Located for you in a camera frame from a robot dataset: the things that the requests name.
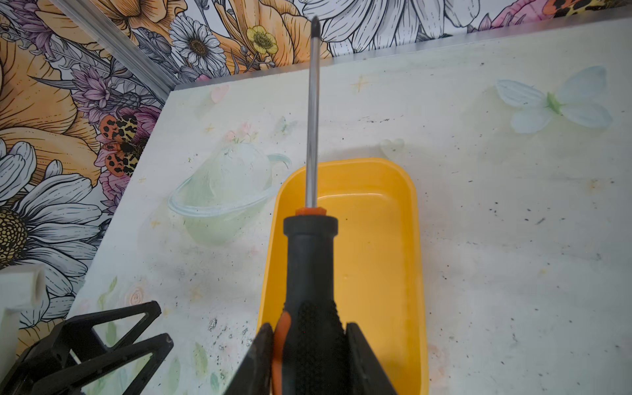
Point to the aluminium corner post left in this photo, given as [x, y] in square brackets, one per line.
[89, 18]

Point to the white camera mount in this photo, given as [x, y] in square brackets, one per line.
[22, 288]

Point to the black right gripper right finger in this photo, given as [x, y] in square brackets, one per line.
[366, 375]

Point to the black orange screwdriver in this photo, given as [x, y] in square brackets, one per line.
[310, 353]

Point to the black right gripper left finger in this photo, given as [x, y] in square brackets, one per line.
[254, 374]

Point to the yellow plastic bin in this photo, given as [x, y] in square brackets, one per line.
[377, 263]

